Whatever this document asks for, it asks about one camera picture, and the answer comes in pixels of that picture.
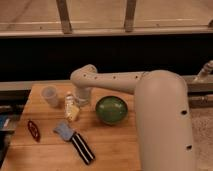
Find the wooden cutting board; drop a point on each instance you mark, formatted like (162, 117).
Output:
(94, 146)

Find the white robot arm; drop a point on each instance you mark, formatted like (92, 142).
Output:
(162, 114)

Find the dark red oval object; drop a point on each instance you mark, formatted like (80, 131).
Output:
(34, 131)

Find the grey metal window post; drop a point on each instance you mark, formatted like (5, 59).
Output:
(64, 16)
(129, 15)

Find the green ceramic bowl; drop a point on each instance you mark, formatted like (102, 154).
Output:
(111, 110)

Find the grey cable connector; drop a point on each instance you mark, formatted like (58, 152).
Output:
(204, 72)

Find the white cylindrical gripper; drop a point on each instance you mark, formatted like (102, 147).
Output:
(82, 96)

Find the black white striped cloth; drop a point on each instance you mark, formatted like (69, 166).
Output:
(83, 149)

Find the translucent plastic cup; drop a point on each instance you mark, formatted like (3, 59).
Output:
(50, 95)

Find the blue box at edge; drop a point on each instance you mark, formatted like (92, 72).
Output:
(4, 122)

